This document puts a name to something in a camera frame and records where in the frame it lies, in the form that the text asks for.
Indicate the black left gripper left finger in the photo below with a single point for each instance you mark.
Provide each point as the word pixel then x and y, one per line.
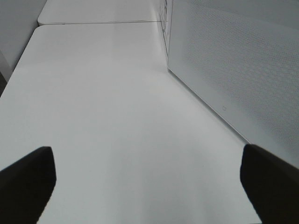
pixel 26 187

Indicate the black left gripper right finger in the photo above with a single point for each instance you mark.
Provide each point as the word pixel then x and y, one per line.
pixel 271 185

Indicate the white microwave door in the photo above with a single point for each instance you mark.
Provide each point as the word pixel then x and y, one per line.
pixel 241 57

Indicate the white microwave oven body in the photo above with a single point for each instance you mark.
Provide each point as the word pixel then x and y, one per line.
pixel 165 13

